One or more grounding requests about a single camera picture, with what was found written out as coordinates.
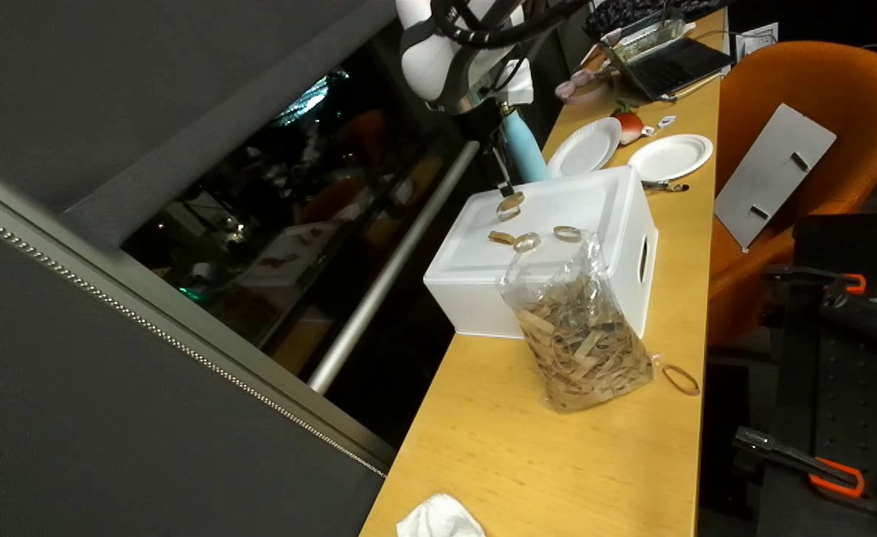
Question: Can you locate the pale pink fabric bundle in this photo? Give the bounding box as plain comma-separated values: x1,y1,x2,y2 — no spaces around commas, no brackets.
554,66,611,103

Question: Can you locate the black plastic spoon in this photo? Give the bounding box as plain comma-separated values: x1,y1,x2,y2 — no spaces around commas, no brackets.
639,175,691,197

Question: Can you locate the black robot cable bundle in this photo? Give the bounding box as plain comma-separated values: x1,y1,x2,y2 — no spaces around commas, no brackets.
426,0,597,50

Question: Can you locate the orange upholstered chair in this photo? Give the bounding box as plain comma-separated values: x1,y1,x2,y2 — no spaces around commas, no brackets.
706,39,877,351

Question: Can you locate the silver window handrail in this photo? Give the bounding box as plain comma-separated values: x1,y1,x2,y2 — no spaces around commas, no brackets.
303,138,484,396

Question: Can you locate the black clamp orange handle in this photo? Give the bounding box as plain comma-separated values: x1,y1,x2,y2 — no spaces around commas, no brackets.
763,263,872,302
730,422,869,500

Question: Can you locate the white paper plate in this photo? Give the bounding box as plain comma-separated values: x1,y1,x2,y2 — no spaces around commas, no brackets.
627,130,717,185
545,117,627,182

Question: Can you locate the black keyboard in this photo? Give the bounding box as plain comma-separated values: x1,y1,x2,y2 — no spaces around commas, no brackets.
584,0,733,41

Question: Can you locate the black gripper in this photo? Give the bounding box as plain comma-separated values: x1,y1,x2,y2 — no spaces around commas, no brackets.
453,94,523,199

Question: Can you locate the black laptop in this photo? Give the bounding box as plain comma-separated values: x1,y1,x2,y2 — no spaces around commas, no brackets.
611,36,736,103

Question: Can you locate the white plastic basket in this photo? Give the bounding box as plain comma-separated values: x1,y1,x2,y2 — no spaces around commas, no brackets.
420,163,663,343

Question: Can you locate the red strawberry toy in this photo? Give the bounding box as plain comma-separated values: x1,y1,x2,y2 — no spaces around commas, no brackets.
614,106,651,142

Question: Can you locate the black pegboard cart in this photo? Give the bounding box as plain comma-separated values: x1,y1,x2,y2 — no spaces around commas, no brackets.
702,212,877,537

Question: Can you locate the grey slotted metal plate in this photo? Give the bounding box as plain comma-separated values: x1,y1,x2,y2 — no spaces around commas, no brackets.
712,100,839,249

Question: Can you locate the light blue water bottle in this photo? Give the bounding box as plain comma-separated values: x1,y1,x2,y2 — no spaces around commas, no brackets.
496,103,551,188

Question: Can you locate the grey window mullion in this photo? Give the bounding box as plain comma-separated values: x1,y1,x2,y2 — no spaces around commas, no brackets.
0,152,400,473

